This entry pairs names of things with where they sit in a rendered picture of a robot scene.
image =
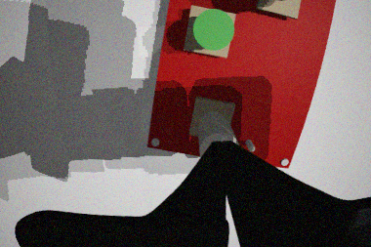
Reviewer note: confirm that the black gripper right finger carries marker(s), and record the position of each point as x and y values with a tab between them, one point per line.
272	209

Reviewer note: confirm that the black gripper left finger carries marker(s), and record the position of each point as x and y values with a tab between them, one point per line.
194	215

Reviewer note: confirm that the red circuit board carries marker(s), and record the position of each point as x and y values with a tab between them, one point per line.
239	70

